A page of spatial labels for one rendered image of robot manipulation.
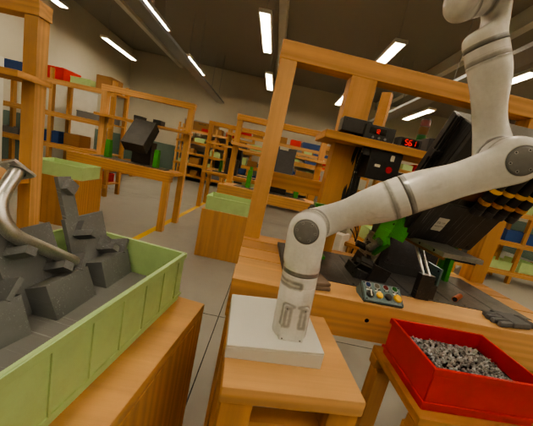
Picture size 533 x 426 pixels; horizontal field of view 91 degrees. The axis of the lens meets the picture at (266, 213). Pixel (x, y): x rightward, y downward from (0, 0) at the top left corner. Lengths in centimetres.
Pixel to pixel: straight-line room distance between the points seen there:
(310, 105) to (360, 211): 1095
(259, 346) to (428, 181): 52
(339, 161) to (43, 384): 139
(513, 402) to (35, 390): 103
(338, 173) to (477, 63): 96
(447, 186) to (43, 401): 82
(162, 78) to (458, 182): 1225
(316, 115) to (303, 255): 1094
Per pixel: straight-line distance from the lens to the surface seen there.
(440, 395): 89
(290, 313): 69
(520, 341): 146
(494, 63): 69
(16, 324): 78
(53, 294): 82
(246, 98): 1155
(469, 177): 64
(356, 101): 158
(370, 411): 114
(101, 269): 93
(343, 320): 107
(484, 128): 73
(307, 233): 61
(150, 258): 100
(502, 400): 99
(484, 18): 76
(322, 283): 102
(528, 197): 134
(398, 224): 126
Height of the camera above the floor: 131
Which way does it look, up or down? 10 degrees down
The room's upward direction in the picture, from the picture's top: 12 degrees clockwise
